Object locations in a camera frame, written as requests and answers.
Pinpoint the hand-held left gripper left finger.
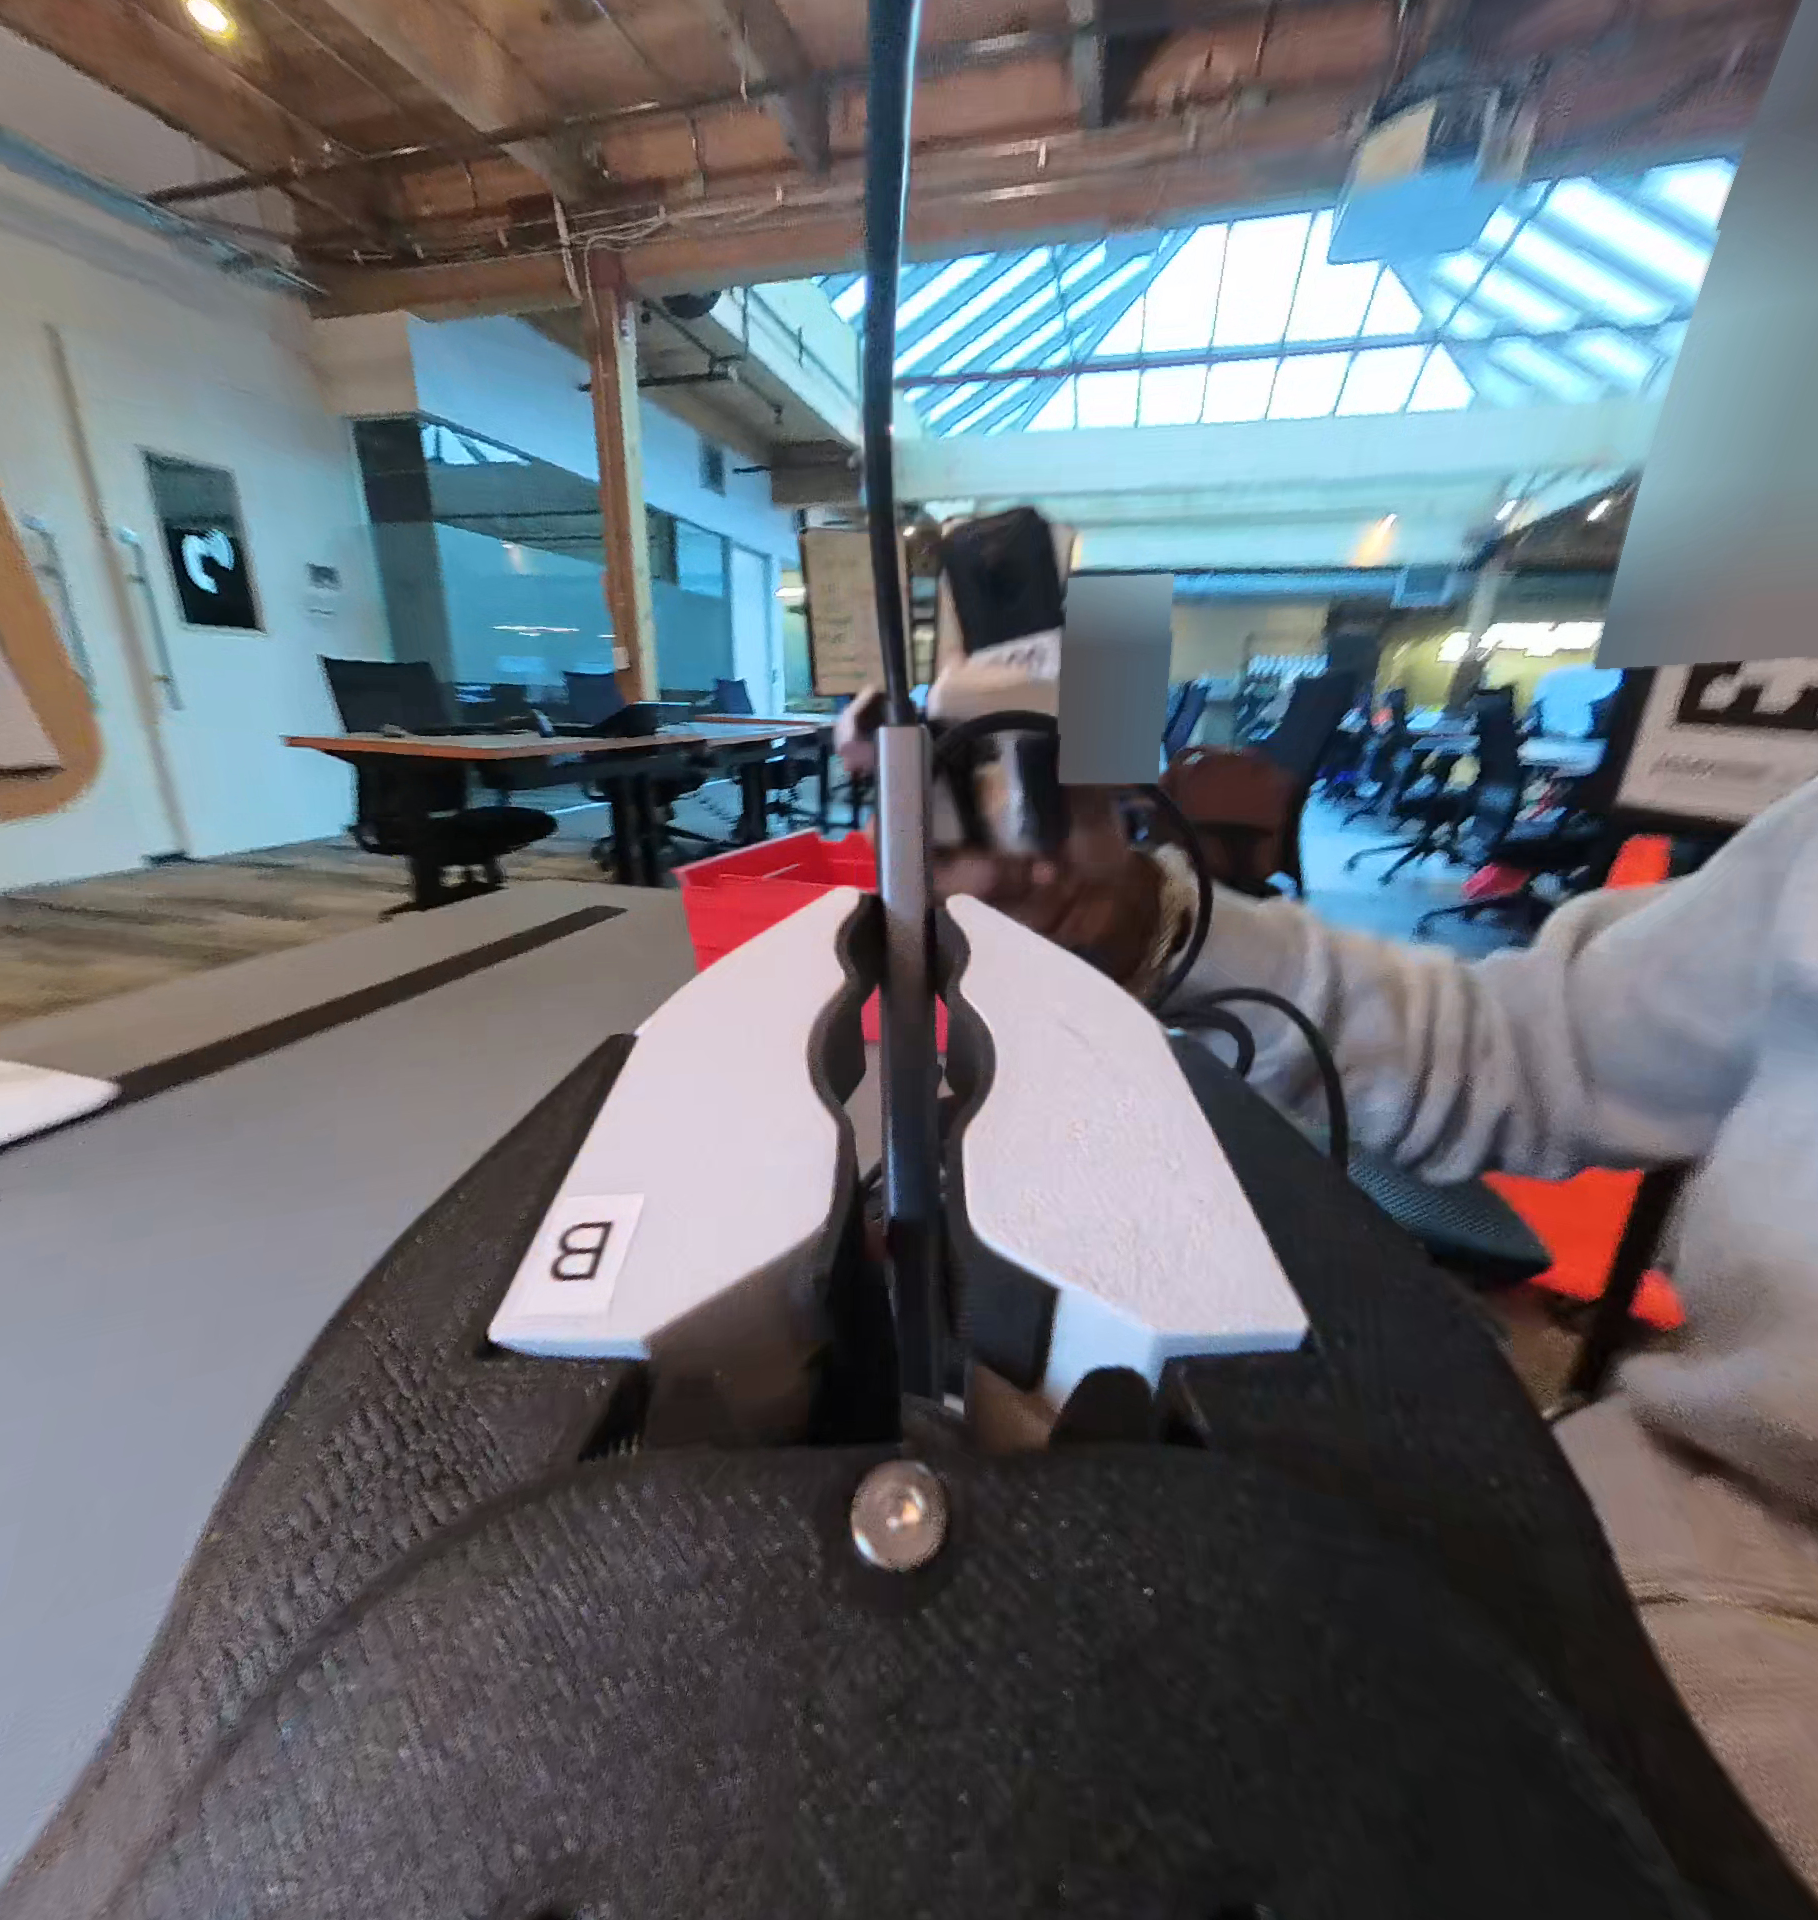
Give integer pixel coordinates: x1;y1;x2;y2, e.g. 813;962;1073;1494
485;890;893;1364

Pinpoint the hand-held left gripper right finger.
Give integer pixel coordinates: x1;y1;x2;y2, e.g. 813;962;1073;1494
928;893;1313;1422

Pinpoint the red plastic bin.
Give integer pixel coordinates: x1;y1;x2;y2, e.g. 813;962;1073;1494
671;828;948;1053

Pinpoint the silver usb hub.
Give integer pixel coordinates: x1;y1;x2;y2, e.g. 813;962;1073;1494
869;725;948;1405

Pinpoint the black hub cable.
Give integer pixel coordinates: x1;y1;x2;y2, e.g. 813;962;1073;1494
856;0;917;739

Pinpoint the person's right hand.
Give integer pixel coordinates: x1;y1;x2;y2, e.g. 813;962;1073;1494
937;782;1208;1005

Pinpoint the whiteboard with handwriting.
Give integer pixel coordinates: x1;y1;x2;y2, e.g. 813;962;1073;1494
800;525;887;696

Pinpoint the brown chair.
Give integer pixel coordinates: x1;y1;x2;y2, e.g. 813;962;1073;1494
1160;747;1303;890

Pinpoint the skylight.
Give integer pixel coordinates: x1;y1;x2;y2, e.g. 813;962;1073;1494
826;156;1744;439

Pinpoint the wooden office desk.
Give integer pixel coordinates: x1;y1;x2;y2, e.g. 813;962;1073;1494
282;720;835;888

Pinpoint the black office chair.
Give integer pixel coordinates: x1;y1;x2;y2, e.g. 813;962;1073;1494
319;654;557;910

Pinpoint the group of black office chairs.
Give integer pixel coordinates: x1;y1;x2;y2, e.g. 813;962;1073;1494
1169;660;1623;940

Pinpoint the ceiling mounted unit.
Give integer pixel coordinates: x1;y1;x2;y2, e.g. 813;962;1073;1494
1328;82;1541;264

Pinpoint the white document stand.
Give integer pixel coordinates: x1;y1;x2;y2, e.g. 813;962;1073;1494
0;1050;120;1170

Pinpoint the black framed tag sign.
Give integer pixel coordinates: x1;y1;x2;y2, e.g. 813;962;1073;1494
1613;660;1818;828

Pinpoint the phone icon sign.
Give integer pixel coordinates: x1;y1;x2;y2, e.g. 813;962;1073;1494
143;450;265;637

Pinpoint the instruction poster board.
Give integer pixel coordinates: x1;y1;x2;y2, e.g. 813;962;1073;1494
0;397;105;830

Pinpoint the person's leg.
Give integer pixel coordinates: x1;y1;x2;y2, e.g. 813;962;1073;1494
1553;1394;1818;1920

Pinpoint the wooden support post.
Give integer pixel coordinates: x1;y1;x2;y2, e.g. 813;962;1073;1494
577;254;660;709

